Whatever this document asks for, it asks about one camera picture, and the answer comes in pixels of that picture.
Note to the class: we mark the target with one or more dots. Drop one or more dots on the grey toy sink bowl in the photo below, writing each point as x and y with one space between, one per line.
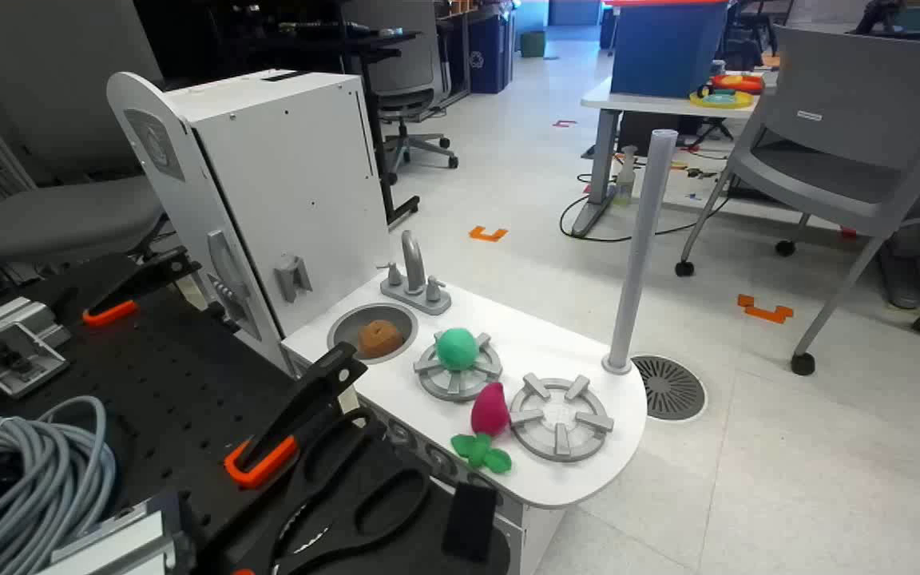
345 322

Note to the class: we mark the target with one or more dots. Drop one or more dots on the flat black rectangular block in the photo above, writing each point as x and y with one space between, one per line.
470 522

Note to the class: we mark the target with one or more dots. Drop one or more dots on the white toy kitchen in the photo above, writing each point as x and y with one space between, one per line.
301 170

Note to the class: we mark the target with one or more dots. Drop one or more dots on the grey toy faucet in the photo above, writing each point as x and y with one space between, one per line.
413 265

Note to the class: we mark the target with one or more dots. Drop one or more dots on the grey four-leg chair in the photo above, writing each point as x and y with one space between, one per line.
854 116

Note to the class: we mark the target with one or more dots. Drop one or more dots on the white work table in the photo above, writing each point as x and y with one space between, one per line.
632 104

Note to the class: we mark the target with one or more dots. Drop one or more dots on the brown round toy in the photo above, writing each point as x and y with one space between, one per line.
378 337

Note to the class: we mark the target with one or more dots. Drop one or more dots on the black office chair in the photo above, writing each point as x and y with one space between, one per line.
413 64

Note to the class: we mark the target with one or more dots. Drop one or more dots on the blue storage bin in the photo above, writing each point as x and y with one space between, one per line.
668 49

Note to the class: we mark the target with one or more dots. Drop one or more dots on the round floor drain grate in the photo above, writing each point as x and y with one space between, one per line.
673 388

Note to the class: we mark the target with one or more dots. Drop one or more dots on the grey toy kitchen pole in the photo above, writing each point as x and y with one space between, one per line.
639 243

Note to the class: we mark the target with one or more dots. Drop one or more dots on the orange floor tape marker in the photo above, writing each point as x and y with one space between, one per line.
488 233
764 312

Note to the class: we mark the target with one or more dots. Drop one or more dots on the blue recycling bin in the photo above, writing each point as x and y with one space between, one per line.
492 53

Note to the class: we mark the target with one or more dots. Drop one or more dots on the green ball toy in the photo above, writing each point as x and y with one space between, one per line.
458 346

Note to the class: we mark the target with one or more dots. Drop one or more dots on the aluminium rail bracket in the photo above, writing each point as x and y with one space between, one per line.
7 354

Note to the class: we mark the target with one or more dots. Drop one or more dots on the colourful toys pile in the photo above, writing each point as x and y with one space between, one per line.
728 93

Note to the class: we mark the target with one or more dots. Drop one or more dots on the grey padded chair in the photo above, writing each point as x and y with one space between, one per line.
66 210

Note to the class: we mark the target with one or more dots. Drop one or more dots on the grey toy stove burner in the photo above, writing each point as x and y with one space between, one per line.
560 415
441 381

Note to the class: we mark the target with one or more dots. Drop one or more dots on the green leaf toy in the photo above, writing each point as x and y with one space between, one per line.
479 450

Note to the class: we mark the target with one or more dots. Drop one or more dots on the pink toy vegetable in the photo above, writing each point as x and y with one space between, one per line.
489 409

